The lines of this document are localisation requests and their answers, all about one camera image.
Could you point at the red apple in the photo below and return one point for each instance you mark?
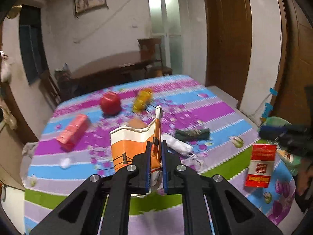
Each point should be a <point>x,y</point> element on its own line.
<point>110,104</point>

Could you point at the gold round wall clock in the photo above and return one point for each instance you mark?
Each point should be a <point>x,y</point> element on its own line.
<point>14,11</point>

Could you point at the pink box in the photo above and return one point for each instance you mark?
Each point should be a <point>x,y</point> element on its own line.
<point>70,136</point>

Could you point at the brown wooden door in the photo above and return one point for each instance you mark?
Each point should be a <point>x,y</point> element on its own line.
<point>229,40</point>

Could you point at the frosted glass door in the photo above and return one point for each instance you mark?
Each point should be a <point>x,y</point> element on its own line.
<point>165,19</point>

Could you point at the green trash bin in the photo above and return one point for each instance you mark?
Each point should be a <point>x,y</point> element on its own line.
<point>291,161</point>

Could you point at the blue tape pieces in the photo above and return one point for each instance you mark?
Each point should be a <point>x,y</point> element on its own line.
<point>268,107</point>

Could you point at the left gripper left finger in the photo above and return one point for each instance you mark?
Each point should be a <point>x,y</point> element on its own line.
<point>148,166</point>

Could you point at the red cigarette box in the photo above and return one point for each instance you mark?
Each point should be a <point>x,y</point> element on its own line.
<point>261,165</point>

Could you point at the dark green cloth bundle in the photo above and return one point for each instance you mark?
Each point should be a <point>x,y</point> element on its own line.
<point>192,135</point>

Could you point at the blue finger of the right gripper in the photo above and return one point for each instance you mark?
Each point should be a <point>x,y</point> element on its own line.
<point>273,133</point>

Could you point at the torn orange paper cup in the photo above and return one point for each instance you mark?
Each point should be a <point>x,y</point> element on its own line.
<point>127,142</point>

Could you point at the yellow snack wrapper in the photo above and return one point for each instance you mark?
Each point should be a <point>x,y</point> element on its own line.
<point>143,98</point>

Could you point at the floral striped tablecloth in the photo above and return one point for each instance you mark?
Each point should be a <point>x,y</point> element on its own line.
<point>79,141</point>

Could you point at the dark window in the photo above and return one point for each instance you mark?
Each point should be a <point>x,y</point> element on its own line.
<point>31,44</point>

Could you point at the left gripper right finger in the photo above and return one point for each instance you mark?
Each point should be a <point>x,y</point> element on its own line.
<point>164,152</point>

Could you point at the wooden chair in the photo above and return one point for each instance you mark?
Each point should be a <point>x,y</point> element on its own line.
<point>151,47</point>

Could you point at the dark wooden table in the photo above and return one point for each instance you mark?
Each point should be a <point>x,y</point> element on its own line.
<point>100,73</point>

